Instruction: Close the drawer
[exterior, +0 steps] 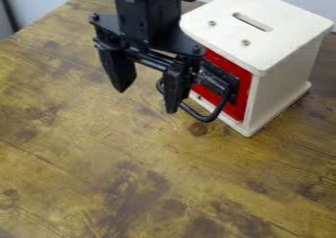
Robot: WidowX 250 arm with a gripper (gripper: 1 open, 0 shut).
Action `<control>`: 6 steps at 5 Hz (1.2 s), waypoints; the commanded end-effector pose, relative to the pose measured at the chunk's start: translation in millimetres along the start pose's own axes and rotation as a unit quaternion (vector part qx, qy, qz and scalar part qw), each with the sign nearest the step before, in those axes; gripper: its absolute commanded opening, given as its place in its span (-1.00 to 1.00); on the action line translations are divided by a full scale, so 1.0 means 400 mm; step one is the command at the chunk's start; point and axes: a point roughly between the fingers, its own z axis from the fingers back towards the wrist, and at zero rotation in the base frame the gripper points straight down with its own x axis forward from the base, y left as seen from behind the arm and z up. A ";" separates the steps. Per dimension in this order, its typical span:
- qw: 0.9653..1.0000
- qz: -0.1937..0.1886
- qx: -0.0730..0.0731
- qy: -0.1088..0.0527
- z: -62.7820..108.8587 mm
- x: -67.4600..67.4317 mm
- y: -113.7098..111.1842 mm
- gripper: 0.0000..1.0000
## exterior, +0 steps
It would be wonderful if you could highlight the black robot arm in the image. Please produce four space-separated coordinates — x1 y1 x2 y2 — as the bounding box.
89 0 205 113

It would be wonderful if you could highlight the white wooden box cabinet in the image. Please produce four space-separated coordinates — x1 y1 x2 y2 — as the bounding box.
179 0 334 137

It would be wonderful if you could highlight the red wooden drawer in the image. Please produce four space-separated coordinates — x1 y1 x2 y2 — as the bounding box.
191 49 251 122

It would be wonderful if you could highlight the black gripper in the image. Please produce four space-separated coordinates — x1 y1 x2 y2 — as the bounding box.
89 0 205 114

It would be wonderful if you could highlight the dark pole at left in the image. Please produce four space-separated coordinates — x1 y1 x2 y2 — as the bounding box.
0 0 19 32

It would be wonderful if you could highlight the black metal drawer handle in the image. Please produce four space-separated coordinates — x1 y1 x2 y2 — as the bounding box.
155 59 239 123

